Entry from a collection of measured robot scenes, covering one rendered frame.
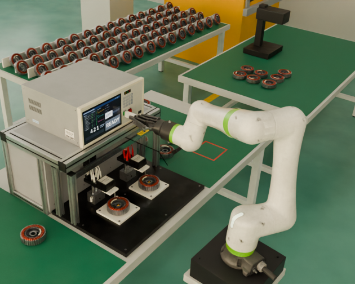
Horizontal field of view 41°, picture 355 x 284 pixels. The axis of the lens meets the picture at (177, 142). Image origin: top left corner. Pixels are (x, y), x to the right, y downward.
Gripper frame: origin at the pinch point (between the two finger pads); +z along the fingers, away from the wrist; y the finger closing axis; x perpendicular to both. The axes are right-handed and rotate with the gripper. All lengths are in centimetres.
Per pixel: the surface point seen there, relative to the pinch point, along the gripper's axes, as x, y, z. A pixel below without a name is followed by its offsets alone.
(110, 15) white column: -67, 278, 266
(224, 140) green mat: -43, 74, -14
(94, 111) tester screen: 8.9, -20.1, 4.0
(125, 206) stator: -36.2, -20.3, -13.4
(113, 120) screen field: -0.8, -8.1, 3.9
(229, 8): -40, 327, 129
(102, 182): -26.1, -23.1, -1.5
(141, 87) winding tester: 9.2, 12.7, 4.0
